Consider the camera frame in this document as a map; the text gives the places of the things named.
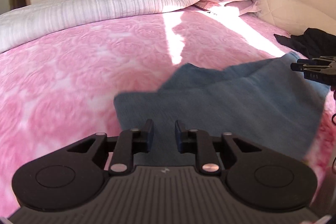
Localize blue denim jeans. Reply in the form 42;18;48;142
113;52;330;159

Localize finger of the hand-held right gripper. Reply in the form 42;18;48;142
291;63;332;72
312;56;336;67

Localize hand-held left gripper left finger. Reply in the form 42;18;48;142
67;119;154;175

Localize black garment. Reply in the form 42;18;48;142
274;28;336;60

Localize pink floral blanket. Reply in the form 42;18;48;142
0;7;336;214

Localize striped lilac duvet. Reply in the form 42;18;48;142
0;0;249;54

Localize white quilted headboard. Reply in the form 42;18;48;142
247;0;336;38

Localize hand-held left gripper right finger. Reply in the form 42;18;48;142
175;120;264;175

